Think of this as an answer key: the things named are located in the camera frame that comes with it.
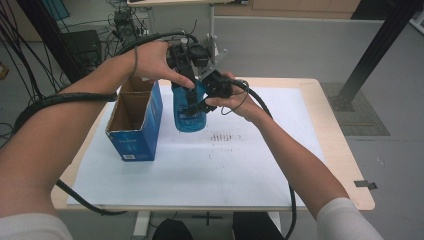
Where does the person's white sleeve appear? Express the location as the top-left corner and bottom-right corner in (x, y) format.
(316, 197), (384, 240)
(0, 213), (74, 240)

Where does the computer tower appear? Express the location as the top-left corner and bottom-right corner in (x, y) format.
(113, 9), (144, 48)

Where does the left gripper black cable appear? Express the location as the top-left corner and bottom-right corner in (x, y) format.
(13, 30), (201, 216)

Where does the blue detergent bottle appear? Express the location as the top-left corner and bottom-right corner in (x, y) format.
(171, 79), (208, 133)

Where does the white table leg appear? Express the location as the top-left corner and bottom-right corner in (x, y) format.
(131, 210), (152, 239)

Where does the thick black metal post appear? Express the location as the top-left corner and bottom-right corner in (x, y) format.
(329, 0), (424, 112)

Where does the person's left leg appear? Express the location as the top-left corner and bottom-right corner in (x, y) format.
(151, 218), (194, 240)

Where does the person's right leg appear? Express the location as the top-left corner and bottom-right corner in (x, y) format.
(232, 211), (288, 240)

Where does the person's leg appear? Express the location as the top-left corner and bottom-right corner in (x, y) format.
(232, 211), (288, 240)
(151, 218), (194, 240)

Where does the tangle of black cables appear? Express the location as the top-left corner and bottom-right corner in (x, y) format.
(0, 0), (158, 141)

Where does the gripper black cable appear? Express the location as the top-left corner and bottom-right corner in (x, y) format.
(13, 30), (201, 216)
(229, 78), (298, 240)

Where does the black equipment box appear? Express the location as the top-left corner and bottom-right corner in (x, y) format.
(61, 29), (103, 68)

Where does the person's left white sleeve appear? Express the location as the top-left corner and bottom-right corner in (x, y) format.
(0, 213), (74, 240)

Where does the person's right white sleeve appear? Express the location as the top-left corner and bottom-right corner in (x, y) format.
(316, 197), (384, 240)

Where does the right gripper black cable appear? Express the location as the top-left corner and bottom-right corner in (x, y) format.
(229, 78), (298, 240)

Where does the white desk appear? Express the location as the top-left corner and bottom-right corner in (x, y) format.
(126, 0), (249, 67)

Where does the person's right hand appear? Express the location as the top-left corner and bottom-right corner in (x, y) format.
(204, 71), (264, 123)

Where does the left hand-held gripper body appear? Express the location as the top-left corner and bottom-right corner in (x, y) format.
(165, 41), (212, 79)

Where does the wooden cabinet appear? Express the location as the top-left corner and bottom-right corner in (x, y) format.
(214, 0), (362, 20)

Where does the grey tape piece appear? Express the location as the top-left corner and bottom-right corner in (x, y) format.
(353, 179), (378, 190)

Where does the person's left hand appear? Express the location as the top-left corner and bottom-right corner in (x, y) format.
(133, 40), (196, 89)

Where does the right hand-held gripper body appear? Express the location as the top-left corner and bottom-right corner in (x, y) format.
(199, 49), (234, 100)

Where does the white table sheet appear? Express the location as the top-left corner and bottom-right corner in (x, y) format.
(66, 84), (326, 208)

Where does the blue cardboard box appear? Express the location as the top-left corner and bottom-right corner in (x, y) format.
(105, 77), (164, 162)

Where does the dark stand post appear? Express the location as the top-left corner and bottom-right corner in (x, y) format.
(16, 0), (91, 88)

